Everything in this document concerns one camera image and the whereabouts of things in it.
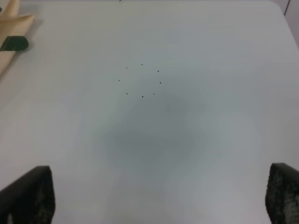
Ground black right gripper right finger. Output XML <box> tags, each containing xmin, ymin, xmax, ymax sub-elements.
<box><xmin>265</xmin><ymin>163</ymin><xmax>299</xmax><ymax>224</ymax></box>

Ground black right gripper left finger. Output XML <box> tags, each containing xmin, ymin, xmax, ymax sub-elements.
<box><xmin>0</xmin><ymin>166</ymin><xmax>56</xmax><ymax>224</ymax></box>

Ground white linen bag green handles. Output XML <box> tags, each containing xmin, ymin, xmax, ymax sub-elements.
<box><xmin>0</xmin><ymin>0</ymin><xmax>35</xmax><ymax>73</ymax></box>

